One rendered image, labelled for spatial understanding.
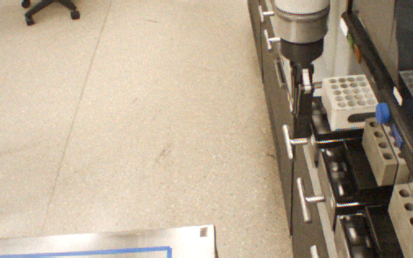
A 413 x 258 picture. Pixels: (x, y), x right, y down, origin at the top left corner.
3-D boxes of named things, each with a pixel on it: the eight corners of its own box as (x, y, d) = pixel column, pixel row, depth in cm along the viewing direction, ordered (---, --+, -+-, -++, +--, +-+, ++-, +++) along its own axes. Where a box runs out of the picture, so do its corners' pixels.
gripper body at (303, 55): (329, 43, 74) (326, 89, 80) (318, 18, 80) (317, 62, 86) (283, 47, 74) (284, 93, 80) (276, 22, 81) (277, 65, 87)
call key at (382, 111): (382, 114, 66) (384, 98, 64) (388, 127, 63) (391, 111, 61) (374, 115, 66) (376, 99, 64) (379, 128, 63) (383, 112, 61)
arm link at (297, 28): (323, -12, 77) (322, 19, 80) (270, -7, 77) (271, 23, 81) (336, 12, 70) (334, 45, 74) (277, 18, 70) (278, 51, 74)
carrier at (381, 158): (392, 189, 73) (398, 164, 69) (379, 191, 73) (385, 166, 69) (372, 141, 82) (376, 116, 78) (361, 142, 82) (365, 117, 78)
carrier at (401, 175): (406, 189, 73) (413, 163, 69) (393, 190, 73) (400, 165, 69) (385, 140, 81) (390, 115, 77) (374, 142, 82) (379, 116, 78)
